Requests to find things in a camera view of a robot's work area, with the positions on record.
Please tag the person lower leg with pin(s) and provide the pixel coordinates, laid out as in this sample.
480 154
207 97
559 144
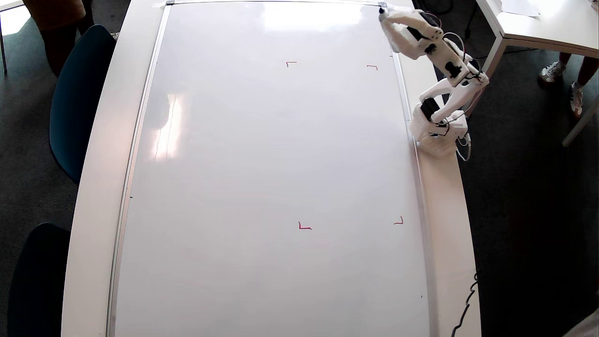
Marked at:
565 58
588 70

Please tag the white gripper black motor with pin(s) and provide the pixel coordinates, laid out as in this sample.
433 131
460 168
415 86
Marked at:
398 24

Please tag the white sneaker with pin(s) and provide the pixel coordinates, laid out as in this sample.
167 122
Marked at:
552 72
577 99

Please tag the dark blue chair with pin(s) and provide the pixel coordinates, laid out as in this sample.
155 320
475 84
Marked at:
77 103
40 285

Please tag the white side table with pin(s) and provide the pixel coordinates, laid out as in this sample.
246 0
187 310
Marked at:
547 23

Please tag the large whiteboard with metal frame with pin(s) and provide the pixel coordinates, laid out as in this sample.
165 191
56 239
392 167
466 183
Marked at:
271 187

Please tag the white desk with metal legs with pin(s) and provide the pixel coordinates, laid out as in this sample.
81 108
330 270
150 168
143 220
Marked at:
9 4

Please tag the person in brown clothes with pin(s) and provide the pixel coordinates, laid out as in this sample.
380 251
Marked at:
56 23

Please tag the clear tape strip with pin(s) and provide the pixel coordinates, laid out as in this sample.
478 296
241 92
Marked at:
159 5
400 7

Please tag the white robot arm with base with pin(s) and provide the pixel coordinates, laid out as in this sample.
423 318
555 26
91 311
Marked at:
437 135

